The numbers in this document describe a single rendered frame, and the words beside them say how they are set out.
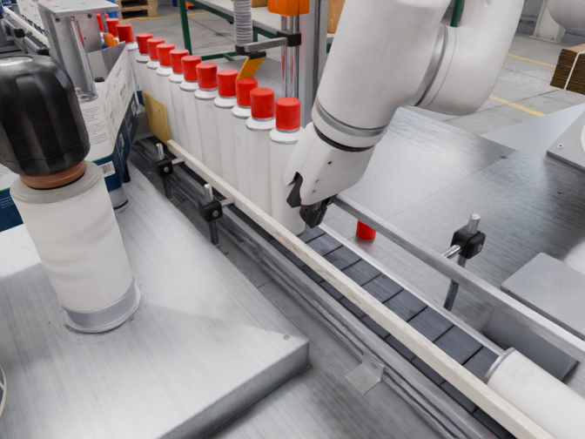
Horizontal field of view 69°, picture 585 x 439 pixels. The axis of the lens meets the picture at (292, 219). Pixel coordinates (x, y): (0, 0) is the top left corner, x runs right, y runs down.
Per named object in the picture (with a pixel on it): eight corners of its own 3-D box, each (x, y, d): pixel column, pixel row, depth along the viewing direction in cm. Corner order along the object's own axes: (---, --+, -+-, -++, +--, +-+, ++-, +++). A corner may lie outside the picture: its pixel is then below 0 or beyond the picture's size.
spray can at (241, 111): (234, 195, 74) (224, 77, 62) (263, 189, 76) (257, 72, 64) (245, 211, 70) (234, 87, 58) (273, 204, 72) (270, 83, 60)
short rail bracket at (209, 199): (203, 245, 71) (193, 183, 64) (218, 239, 72) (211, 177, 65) (212, 255, 69) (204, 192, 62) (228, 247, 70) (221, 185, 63)
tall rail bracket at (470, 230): (410, 326, 57) (433, 226, 48) (443, 300, 61) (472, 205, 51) (430, 341, 55) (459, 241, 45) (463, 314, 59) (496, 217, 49)
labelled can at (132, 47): (128, 115, 104) (107, 24, 92) (148, 110, 107) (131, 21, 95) (136, 121, 101) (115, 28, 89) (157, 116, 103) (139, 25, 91)
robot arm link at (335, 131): (361, 71, 49) (353, 93, 51) (301, 88, 45) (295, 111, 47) (411, 117, 46) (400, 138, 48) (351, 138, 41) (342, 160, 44)
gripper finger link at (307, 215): (313, 180, 56) (302, 212, 61) (294, 188, 55) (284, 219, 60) (328, 197, 55) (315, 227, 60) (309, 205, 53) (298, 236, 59)
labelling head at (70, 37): (74, 130, 96) (34, 3, 81) (131, 116, 102) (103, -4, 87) (94, 152, 87) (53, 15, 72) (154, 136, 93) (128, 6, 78)
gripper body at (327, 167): (360, 88, 51) (333, 156, 59) (292, 108, 46) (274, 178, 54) (403, 128, 48) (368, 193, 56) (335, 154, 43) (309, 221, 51)
